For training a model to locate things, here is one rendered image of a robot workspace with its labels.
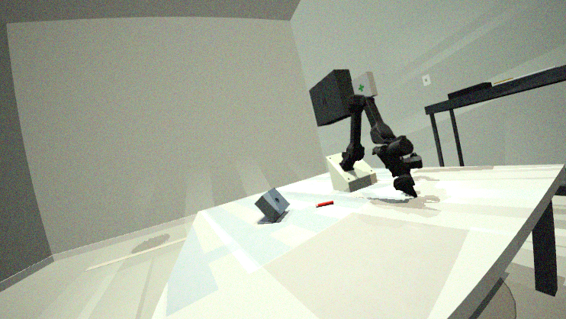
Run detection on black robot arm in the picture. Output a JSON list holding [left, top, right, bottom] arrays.
[[339, 94, 423, 172]]

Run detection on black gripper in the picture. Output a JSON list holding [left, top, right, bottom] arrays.
[[385, 157, 418, 198]]

